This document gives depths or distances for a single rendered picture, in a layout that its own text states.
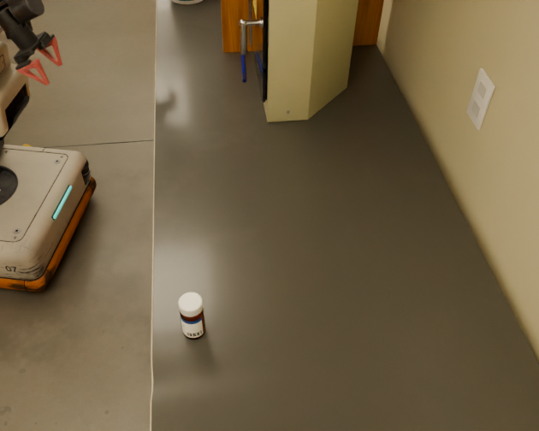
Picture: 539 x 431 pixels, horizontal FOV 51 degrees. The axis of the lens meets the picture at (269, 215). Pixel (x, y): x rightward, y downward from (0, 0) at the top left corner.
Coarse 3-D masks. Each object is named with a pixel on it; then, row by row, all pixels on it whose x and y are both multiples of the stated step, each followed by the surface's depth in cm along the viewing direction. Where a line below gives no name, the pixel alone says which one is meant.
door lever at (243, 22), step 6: (240, 24) 137; (246, 24) 137; (252, 24) 137; (258, 24) 137; (240, 30) 138; (246, 30) 138; (240, 36) 139; (246, 36) 139; (240, 42) 140; (246, 42) 140; (240, 48) 142; (246, 48) 141
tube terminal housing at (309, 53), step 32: (288, 0) 129; (320, 0) 131; (352, 0) 144; (288, 32) 135; (320, 32) 138; (352, 32) 152; (288, 64) 141; (320, 64) 145; (288, 96) 148; (320, 96) 154
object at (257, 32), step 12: (252, 0) 153; (264, 0) 129; (252, 12) 156; (264, 12) 131; (264, 24) 133; (252, 36) 161; (264, 36) 135; (252, 48) 164; (264, 48) 138; (264, 60) 140; (264, 72) 142; (264, 84) 145; (264, 96) 148
